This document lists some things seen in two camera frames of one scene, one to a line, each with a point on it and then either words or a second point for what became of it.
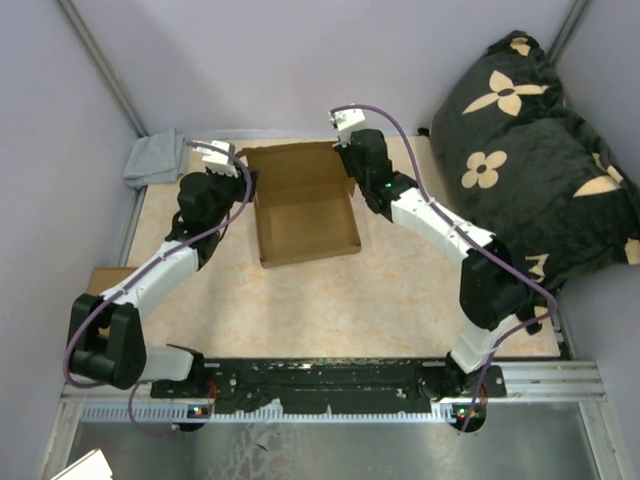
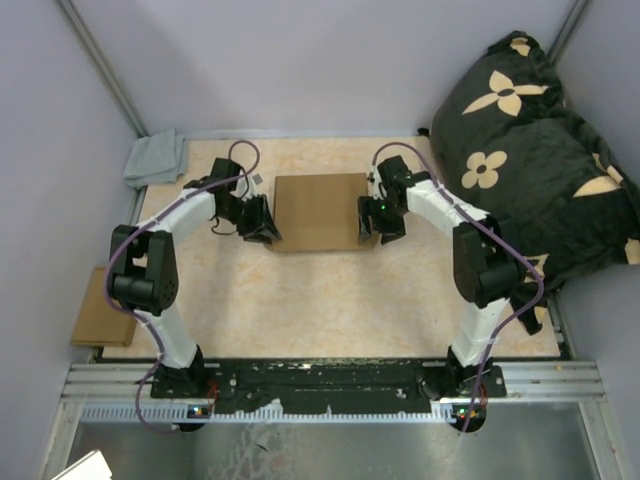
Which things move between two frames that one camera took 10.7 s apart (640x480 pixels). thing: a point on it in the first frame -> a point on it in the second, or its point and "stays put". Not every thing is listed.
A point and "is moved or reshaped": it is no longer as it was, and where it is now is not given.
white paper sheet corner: x=92 y=466 stays put
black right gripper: x=342 y=152 -> x=388 y=232
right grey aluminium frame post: x=568 y=26 stays put
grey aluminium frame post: x=106 y=67 stays put
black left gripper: x=240 y=182 -> x=261 y=226
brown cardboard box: x=304 y=202 is moved or reshaped
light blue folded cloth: x=160 y=157 stays put
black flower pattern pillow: x=533 y=171 stays put
